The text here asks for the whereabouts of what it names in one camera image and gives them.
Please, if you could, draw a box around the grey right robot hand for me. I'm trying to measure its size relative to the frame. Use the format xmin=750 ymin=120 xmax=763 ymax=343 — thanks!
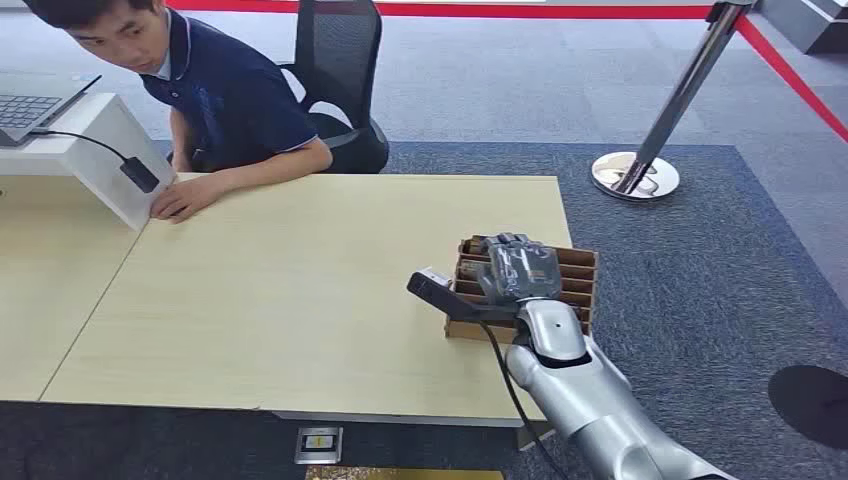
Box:
xmin=475 ymin=233 xmax=564 ymax=307

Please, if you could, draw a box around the person's left hand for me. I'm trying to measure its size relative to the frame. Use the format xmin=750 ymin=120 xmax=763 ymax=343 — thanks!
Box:
xmin=149 ymin=173 xmax=223 ymax=224

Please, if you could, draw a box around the brown slotted card holder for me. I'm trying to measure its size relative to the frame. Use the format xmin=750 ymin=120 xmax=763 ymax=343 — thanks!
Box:
xmin=444 ymin=235 xmax=600 ymax=345

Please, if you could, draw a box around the person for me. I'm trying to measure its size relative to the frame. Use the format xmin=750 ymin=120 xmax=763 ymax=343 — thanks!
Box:
xmin=21 ymin=0 xmax=335 ymax=224

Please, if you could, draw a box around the white desk riser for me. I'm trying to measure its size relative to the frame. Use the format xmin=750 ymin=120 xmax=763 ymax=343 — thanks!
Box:
xmin=0 ymin=92 xmax=178 ymax=232

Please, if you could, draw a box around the light wood desk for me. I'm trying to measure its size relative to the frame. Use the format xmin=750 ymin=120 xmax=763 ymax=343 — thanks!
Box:
xmin=0 ymin=172 xmax=575 ymax=452

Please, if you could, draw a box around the grey laptop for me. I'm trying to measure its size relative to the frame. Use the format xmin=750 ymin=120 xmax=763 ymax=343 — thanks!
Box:
xmin=0 ymin=72 xmax=103 ymax=148

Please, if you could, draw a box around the black office chair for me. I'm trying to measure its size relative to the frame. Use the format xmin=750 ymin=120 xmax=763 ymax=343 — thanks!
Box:
xmin=277 ymin=0 xmax=391 ymax=176

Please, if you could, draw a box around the gold floor plate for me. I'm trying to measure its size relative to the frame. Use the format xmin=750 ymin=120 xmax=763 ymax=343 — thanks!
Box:
xmin=304 ymin=465 xmax=506 ymax=480

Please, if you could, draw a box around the red barrier belt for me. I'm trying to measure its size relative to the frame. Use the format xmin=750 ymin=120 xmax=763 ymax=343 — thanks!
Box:
xmin=163 ymin=0 xmax=848 ymax=145

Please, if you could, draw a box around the silver floor socket box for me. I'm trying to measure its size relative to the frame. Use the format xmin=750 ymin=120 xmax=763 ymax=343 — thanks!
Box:
xmin=294 ymin=426 xmax=344 ymax=466

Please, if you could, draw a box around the black round base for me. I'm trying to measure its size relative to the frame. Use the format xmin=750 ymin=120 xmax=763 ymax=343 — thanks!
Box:
xmin=767 ymin=364 xmax=848 ymax=452

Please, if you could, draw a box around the black power adapter with cable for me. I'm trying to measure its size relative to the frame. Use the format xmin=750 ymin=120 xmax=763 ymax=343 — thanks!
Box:
xmin=29 ymin=128 xmax=161 ymax=195

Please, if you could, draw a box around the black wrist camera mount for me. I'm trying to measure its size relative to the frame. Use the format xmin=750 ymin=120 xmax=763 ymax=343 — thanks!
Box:
xmin=405 ymin=266 xmax=525 ymax=325

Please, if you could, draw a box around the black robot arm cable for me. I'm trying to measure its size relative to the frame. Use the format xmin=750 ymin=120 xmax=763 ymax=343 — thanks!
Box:
xmin=478 ymin=320 xmax=572 ymax=480

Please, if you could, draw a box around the chrome stanchion post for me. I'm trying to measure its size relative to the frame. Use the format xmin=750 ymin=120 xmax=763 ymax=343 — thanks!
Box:
xmin=590 ymin=0 xmax=758 ymax=202

